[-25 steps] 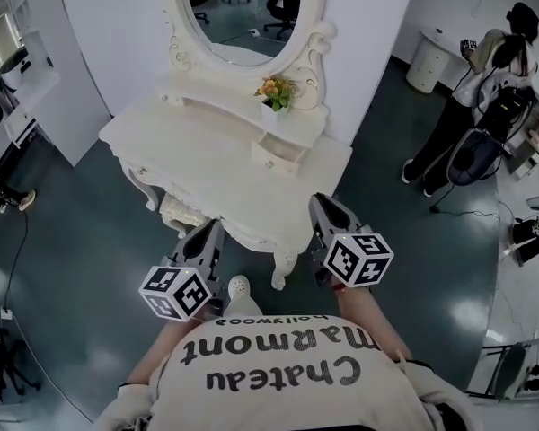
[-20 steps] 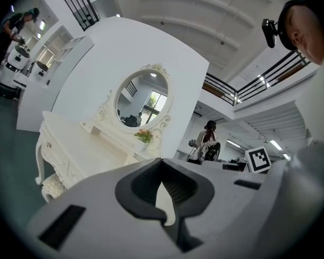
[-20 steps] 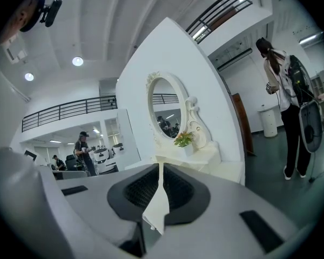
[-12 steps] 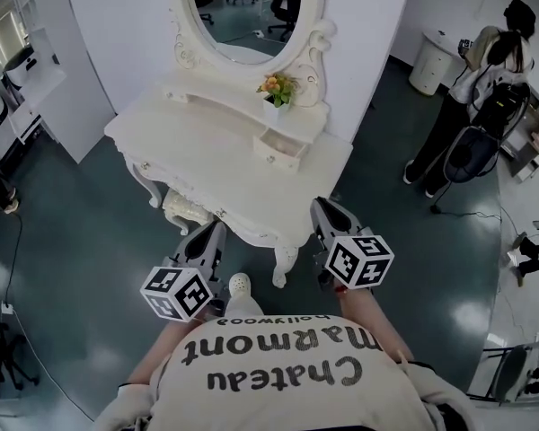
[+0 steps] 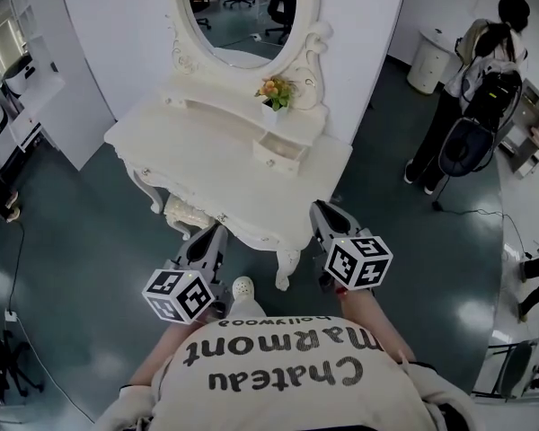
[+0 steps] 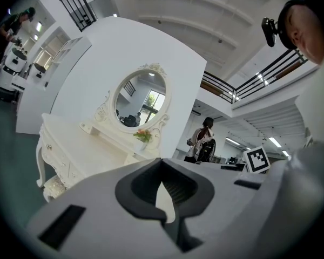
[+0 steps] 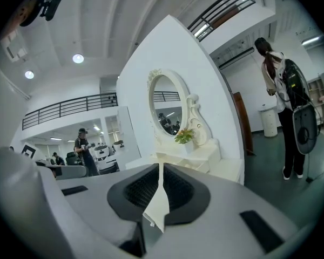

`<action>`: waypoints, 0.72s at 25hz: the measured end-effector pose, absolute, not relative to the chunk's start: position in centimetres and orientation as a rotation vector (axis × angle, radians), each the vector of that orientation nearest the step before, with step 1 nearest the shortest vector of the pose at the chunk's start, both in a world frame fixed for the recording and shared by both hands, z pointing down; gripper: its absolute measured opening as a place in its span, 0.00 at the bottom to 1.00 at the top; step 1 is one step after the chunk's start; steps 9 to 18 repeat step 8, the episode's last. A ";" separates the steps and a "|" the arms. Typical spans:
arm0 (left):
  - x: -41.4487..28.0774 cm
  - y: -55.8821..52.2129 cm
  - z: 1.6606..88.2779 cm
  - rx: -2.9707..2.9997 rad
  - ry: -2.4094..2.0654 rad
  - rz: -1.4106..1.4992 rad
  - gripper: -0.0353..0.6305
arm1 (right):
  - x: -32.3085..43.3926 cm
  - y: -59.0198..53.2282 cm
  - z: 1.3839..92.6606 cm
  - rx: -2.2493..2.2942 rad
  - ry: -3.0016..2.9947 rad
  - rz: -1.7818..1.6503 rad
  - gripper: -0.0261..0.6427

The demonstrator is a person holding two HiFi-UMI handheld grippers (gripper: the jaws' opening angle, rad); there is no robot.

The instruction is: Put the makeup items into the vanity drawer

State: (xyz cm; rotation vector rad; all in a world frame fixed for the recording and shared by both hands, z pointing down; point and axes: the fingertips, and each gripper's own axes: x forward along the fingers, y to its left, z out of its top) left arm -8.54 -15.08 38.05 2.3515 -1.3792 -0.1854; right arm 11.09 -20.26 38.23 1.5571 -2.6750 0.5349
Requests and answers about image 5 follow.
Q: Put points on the grey open shelf cabinet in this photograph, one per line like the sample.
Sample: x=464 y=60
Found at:
x=532 y=128

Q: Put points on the white perforated clog shoe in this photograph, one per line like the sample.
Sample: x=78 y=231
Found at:
x=243 y=287

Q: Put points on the black office chair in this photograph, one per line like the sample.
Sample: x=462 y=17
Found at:
x=2 y=362

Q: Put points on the person's right forearm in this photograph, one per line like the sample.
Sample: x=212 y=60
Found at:
x=377 y=326

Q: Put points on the white power strip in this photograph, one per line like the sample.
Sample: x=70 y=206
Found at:
x=11 y=316

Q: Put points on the white round cabinet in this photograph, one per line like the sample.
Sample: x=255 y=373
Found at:
x=431 y=61

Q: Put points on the cream printed t-shirt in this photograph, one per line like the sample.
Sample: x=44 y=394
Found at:
x=274 y=402

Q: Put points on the red wrist band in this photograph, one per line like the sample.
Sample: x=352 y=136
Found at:
x=341 y=290

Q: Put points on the grey chair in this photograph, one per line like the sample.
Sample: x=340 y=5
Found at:
x=514 y=371

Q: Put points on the person's left forearm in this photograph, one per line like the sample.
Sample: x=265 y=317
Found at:
x=161 y=353

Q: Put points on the white cubby shelf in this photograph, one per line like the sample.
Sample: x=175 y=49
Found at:
x=29 y=16

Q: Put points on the black equipment backpack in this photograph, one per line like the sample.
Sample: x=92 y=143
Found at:
x=471 y=146

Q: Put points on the oval mirror white frame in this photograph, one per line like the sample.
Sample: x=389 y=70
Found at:
x=247 y=25

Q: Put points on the person's white sleeve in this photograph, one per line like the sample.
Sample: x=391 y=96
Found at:
x=444 y=398
x=126 y=409

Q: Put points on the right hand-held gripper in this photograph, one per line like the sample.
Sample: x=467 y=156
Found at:
x=359 y=263

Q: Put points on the person's white trouser leg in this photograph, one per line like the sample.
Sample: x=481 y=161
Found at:
x=247 y=308

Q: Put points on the orange flowers white pot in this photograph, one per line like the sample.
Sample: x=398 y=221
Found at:
x=276 y=94

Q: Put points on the person's white right sleeve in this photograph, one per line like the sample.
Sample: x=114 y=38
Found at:
x=444 y=398

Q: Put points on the white ornate dressing table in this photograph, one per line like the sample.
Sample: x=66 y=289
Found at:
x=197 y=151

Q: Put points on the white counter unit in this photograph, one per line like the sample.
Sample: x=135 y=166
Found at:
x=76 y=106

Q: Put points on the person's white left sleeve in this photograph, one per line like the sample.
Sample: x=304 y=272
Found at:
x=126 y=409

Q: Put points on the small white drawer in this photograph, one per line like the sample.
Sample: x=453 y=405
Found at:
x=274 y=160

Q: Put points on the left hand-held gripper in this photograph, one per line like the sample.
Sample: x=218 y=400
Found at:
x=179 y=294

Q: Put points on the white upholstered stool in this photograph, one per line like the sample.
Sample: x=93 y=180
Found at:
x=184 y=211

